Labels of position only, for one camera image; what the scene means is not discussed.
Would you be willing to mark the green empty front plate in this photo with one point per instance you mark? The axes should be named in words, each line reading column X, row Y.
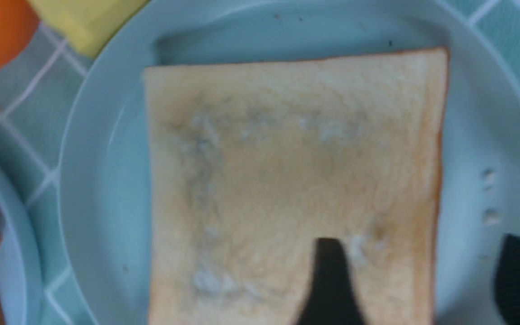
column 104, row 194

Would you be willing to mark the grey bread plate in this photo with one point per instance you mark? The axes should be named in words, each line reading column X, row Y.
column 20, row 266

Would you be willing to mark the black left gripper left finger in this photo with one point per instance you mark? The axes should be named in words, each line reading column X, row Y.
column 331, row 299

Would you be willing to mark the yellow cube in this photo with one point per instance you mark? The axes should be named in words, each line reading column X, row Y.
column 87, row 25

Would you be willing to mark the toast slice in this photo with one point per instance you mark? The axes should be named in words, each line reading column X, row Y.
column 252, row 162

